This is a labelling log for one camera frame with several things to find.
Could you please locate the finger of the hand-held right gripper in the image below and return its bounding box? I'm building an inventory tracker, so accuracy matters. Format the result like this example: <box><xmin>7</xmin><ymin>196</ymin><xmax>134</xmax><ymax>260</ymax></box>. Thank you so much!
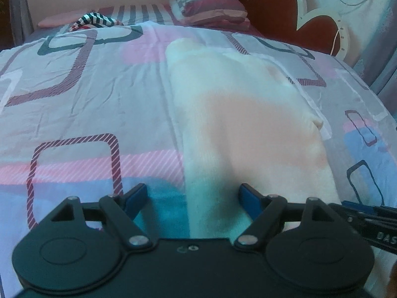
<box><xmin>329</xmin><ymin>201</ymin><xmax>397</xmax><ymax>222</ymax></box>

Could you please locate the black white striped cloth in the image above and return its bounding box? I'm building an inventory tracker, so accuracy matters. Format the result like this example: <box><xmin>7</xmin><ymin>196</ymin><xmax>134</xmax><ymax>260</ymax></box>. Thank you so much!
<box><xmin>69</xmin><ymin>11</ymin><xmax>125</xmax><ymax>32</ymax></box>

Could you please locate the red white headboard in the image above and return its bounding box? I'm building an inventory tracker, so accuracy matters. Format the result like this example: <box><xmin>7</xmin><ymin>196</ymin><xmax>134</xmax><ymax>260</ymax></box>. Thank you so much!
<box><xmin>232</xmin><ymin>0</ymin><xmax>352</xmax><ymax>66</ymax></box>

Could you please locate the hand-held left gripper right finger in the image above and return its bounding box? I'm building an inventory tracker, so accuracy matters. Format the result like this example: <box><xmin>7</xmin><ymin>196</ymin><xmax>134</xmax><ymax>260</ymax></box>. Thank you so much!
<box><xmin>234</xmin><ymin>183</ymin><xmax>334</xmax><ymax>251</ymax></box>

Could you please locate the plain pink pillow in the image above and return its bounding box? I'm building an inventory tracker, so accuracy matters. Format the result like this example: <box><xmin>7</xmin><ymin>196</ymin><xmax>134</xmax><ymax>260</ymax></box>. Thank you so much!
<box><xmin>37</xmin><ymin>9</ymin><xmax>104</xmax><ymax>29</ymax></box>

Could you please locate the pink striped pillow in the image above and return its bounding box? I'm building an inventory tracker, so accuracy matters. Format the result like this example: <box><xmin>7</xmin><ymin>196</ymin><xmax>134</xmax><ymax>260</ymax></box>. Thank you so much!
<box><xmin>170</xmin><ymin>0</ymin><xmax>249</xmax><ymax>27</ymax></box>

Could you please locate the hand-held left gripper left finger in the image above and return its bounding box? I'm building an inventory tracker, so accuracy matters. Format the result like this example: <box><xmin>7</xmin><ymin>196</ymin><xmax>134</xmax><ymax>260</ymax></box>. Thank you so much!
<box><xmin>50</xmin><ymin>183</ymin><xmax>154</xmax><ymax>251</ymax></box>

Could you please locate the white fluffy towel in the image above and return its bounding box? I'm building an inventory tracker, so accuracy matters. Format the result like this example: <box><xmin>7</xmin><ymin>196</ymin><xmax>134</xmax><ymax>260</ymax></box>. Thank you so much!
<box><xmin>165</xmin><ymin>38</ymin><xmax>341</xmax><ymax>239</ymax></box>

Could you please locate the grey curtain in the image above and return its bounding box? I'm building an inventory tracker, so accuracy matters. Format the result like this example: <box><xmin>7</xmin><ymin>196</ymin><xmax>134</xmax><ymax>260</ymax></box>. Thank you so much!
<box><xmin>0</xmin><ymin>0</ymin><xmax>35</xmax><ymax>51</ymax></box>

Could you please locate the patterned pink bed blanket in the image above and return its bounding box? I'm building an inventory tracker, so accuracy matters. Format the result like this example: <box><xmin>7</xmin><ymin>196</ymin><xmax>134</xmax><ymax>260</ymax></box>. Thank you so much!
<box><xmin>0</xmin><ymin>21</ymin><xmax>397</xmax><ymax>295</ymax></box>

